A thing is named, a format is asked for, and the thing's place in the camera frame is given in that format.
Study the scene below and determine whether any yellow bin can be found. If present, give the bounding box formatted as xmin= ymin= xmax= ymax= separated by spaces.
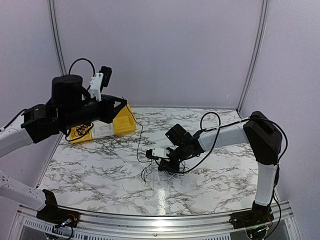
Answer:
xmin=66 ymin=123 xmax=94 ymax=144
xmin=112 ymin=104 xmax=137 ymax=136

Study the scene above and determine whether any aluminium front rail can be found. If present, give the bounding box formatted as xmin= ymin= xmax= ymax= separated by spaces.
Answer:
xmin=8 ymin=201 xmax=301 ymax=240

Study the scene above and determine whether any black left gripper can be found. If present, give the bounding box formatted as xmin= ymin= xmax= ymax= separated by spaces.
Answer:
xmin=60 ymin=93 xmax=127 ymax=130

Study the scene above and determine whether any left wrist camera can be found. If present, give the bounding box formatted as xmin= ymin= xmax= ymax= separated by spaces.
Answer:
xmin=88 ymin=66 xmax=112 ymax=102

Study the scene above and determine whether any white translucent bin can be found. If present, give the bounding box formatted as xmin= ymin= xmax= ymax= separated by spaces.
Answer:
xmin=91 ymin=120 xmax=115 ymax=139

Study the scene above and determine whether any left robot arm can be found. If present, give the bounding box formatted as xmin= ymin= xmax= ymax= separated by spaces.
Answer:
xmin=0 ymin=73 xmax=127 ymax=223

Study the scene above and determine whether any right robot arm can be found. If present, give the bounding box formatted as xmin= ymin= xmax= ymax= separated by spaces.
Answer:
xmin=157 ymin=111 xmax=283 ymax=224

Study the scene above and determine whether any yellow bin right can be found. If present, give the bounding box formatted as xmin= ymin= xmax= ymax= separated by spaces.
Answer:
xmin=112 ymin=104 xmax=137 ymax=136

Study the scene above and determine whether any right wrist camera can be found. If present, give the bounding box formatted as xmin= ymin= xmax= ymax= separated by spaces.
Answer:
xmin=145 ymin=148 xmax=171 ymax=160

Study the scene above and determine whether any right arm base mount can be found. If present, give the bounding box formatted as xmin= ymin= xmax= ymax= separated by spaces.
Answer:
xmin=229 ymin=208 xmax=274 ymax=229

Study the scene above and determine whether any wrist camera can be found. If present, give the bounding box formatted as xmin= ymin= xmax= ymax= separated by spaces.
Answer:
xmin=145 ymin=148 xmax=171 ymax=160
xmin=88 ymin=66 xmax=112 ymax=102

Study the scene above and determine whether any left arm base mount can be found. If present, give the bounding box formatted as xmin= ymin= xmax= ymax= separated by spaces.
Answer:
xmin=36 ymin=205 xmax=80 ymax=228

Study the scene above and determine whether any thin black cable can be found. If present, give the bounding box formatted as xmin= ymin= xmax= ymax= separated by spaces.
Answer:
xmin=64 ymin=122 xmax=96 ymax=142

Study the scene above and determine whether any yellow bin left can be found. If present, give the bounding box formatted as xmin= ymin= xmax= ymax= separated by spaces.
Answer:
xmin=66 ymin=123 xmax=94 ymax=144

